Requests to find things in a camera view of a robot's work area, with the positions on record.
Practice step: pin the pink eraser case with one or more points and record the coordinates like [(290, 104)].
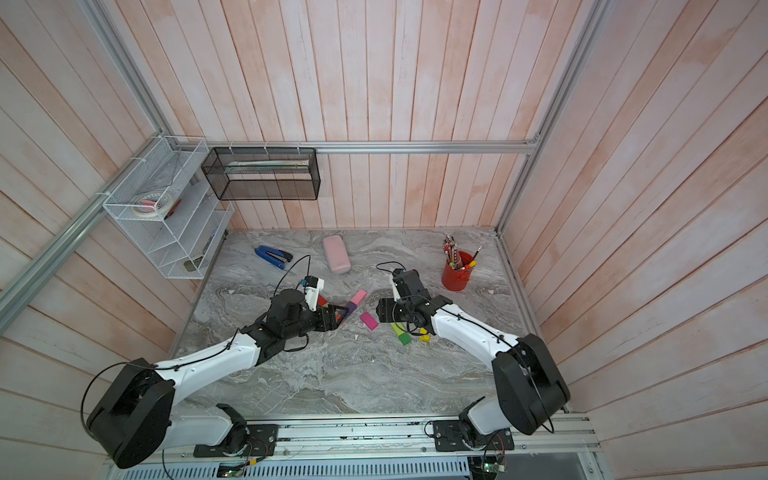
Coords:
[(336, 254)]

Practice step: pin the blue stapler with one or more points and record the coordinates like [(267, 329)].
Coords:
[(276, 257)]

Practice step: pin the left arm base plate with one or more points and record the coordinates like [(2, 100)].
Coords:
[(253, 440)]

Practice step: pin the white wire shelf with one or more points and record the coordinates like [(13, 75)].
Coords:
[(182, 246)]

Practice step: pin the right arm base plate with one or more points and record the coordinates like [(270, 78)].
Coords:
[(460, 436)]

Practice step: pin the magenta block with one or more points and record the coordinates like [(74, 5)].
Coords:
[(369, 321)]

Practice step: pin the red pencil cup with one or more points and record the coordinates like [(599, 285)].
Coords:
[(456, 279)]

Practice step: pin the pink block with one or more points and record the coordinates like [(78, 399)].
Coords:
[(359, 297)]

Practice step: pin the coloured pencils bunch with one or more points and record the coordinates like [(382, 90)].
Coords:
[(454, 257)]

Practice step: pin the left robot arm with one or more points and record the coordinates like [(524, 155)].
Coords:
[(135, 416)]

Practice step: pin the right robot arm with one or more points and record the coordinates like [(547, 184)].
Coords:
[(529, 388)]

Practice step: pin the light green block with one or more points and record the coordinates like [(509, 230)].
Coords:
[(398, 329)]

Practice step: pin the tape roll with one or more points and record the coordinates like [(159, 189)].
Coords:
[(152, 205)]

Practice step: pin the black mesh basket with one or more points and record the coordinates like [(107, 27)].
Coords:
[(263, 173)]

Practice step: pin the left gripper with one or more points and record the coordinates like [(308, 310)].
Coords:
[(330, 324)]

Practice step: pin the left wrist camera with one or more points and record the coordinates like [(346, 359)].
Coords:
[(306, 296)]

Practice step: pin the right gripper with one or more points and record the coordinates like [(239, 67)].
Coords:
[(383, 310)]

